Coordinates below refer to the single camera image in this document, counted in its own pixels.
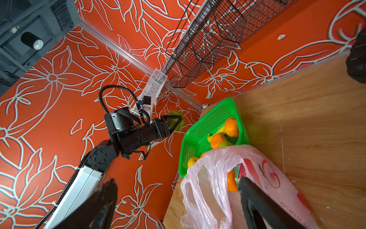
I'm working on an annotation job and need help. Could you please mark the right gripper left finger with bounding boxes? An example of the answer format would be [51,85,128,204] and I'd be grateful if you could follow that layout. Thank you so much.
[54,179,118,229]

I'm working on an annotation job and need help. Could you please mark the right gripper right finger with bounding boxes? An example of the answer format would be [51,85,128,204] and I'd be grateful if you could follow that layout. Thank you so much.
[238,177,304,229]

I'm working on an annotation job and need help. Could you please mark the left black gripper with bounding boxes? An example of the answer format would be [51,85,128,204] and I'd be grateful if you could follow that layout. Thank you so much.
[120,114,183,157]

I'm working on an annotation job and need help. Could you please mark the green fruit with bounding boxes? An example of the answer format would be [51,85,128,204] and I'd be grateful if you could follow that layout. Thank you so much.
[167,110,185,132]
[219,140,234,148]

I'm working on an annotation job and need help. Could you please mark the pink plastic bag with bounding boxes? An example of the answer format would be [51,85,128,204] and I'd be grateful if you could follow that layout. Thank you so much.
[180,145,317,229]

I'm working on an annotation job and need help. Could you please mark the yellow orange mango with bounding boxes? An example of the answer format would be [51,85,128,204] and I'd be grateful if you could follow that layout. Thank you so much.
[187,157,200,168]

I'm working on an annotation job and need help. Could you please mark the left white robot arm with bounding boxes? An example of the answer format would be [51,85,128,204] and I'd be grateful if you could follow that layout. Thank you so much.
[35,85,184,229]

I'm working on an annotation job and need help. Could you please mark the green plastic basket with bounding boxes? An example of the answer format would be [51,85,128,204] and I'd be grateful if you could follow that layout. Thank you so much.
[178,98,250,178]

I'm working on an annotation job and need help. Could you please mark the yellow banana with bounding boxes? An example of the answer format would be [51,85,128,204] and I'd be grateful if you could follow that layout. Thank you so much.
[207,126,226,143]

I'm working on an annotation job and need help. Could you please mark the white mesh wall basket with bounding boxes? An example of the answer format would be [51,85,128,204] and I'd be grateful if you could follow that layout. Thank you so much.
[135,69,167,117]

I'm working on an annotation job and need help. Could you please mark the black wire wall basket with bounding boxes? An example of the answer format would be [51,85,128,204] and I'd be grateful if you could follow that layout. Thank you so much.
[164,0,292,88]

